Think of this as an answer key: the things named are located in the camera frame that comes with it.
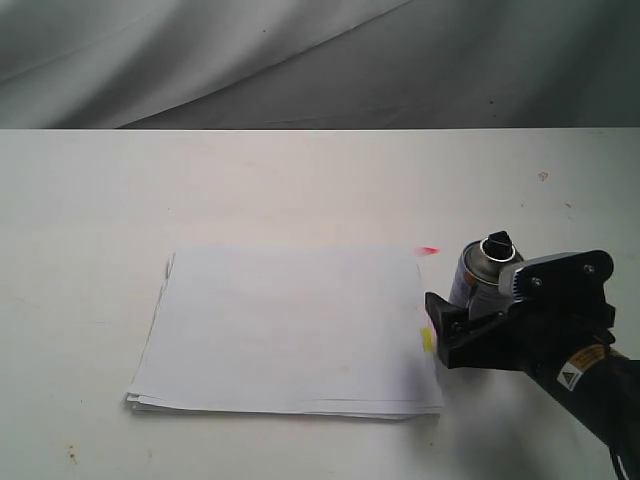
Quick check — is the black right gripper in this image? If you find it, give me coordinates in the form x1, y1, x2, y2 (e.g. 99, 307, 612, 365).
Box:
425, 292, 616, 378

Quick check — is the silver spray paint can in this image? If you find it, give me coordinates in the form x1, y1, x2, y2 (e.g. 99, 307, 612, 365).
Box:
448, 231, 523, 320

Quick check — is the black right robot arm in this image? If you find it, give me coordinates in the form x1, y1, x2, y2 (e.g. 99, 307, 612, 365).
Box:
425, 292, 639, 463

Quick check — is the white paper stack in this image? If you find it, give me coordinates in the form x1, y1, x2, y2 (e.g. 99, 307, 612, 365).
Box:
127, 245, 443, 419

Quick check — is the grey backdrop cloth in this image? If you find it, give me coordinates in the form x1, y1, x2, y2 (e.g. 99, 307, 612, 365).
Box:
1, 1, 639, 129

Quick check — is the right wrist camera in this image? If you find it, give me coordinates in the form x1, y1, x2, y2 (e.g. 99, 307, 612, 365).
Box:
498, 250, 614, 304

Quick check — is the black right camera cable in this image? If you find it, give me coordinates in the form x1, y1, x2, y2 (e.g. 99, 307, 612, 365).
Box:
607, 439, 634, 480

